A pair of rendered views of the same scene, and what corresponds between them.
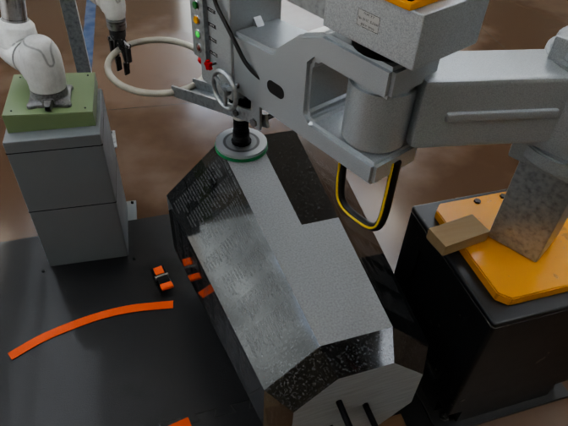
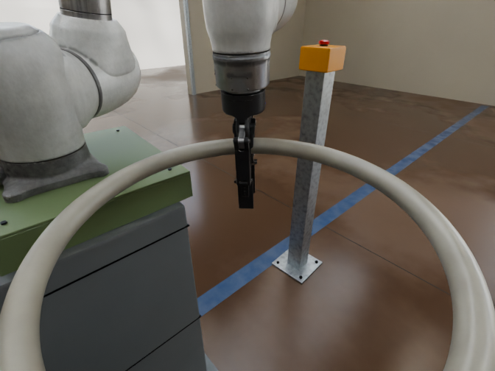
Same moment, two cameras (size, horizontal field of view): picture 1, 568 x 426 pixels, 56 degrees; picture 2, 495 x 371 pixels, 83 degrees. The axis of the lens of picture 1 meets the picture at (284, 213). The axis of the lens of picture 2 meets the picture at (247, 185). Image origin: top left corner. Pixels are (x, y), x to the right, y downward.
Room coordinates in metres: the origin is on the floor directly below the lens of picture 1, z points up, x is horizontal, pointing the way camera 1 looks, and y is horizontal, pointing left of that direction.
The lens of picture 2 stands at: (2.17, 0.39, 1.16)
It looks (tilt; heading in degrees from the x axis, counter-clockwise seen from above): 30 degrees down; 63
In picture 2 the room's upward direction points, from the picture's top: straight up
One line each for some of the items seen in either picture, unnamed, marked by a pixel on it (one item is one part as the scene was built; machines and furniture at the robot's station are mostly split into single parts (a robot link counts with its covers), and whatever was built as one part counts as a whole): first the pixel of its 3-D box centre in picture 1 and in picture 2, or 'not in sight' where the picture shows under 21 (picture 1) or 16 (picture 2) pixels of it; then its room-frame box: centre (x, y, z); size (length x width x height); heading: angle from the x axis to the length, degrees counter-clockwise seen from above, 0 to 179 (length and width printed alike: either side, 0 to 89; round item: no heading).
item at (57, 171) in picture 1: (74, 181); (107, 312); (2.04, 1.06, 0.40); 0.50 x 0.50 x 0.80; 15
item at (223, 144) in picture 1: (241, 142); not in sight; (1.81, 0.19, 0.86); 0.21 x 0.21 x 0.01
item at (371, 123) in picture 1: (378, 107); not in sight; (1.32, -0.25, 1.36); 0.19 x 0.19 x 0.20
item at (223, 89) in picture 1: (232, 87); not in sight; (1.64, 0.20, 1.22); 0.15 x 0.10 x 0.15; 42
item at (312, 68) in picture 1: (310, 83); not in sight; (1.51, -0.06, 1.32); 0.74 x 0.23 x 0.49; 42
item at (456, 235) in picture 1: (457, 234); not in sight; (1.40, -0.64, 0.81); 0.20 x 0.10 x 0.05; 117
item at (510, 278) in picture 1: (521, 239); not in sight; (1.43, -0.89, 0.76); 0.49 x 0.49 x 0.05; 19
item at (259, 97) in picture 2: (118, 37); (244, 114); (2.39, 0.83, 1.01); 0.08 x 0.07 x 0.09; 58
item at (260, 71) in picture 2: (116, 22); (241, 70); (2.39, 0.83, 1.09); 0.09 x 0.09 x 0.06
